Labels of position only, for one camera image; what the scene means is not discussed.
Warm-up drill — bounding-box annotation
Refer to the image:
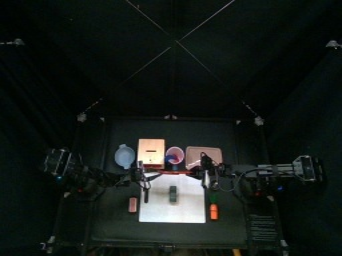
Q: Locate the toy sushi roll green centre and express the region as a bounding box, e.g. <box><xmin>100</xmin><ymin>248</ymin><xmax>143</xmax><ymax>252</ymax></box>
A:
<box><xmin>168</xmin><ymin>185</ymin><xmax>179</xmax><ymax>204</ymax></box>

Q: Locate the toy salmon nigiri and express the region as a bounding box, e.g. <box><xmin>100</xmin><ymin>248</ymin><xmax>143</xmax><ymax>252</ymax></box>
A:
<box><xmin>127</xmin><ymin>196</ymin><xmax>139</xmax><ymax>214</ymax></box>

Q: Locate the pink-brown plastic tray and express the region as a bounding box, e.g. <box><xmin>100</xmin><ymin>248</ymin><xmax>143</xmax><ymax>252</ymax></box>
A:
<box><xmin>183</xmin><ymin>145</ymin><xmax>224</xmax><ymax>172</ymax></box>

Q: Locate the grey-blue toy pot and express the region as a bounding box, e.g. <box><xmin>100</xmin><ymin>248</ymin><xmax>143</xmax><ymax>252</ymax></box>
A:
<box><xmin>113</xmin><ymin>143</ymin><xmax>136</xmax><ymax>170</ymax></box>

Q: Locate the blue toy utensil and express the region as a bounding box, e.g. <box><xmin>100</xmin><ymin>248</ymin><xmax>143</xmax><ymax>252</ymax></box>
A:
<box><xmin>164</xmin><ymin>154</ymin><xmax>180</xmax><ymax>166</ymax></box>

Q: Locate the red plastic cup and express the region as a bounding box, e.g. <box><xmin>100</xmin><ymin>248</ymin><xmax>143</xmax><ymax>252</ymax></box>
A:
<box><xmin>164</xmin><ymin>146</ymin><xmax>185</xmax><ymax>167</ymax></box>

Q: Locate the tan wooden block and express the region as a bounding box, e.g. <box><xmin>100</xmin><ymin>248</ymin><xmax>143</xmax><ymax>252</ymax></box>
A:
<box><xmin>135</xmin><ymin>138</ymin><xmax>167</xmax><ymax>170</ymax></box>

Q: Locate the white cutting board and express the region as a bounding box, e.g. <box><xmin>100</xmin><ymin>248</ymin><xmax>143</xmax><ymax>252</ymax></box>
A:
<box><xmin>137</xmin><ymin>172</ymin><xmax>207</xmax><ymax>224</ymax></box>

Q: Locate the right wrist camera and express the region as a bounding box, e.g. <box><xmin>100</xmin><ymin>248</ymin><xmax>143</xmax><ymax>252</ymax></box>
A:
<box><xmin>199</xmin><ymin>151</ymin><xmax>216</xmax><ymax>172</ymax></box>

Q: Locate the vertical metal frame pole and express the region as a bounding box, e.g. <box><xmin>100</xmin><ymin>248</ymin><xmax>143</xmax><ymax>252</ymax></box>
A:
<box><xmin>169</xmin><ymin>0</ymin><xmax>177</xmax><ymax>118</ymax></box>

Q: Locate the thin diagonal brace cable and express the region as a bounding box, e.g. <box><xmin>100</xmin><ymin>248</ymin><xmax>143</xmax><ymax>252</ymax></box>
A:
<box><xmin>123</xmin><ymin>0</ymin><xmax>264</xmax><ymax>121</ymax></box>
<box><xmin>79</xmin><ymin>0</ymin><xmax>236</xmax><ymax>118</ymax></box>

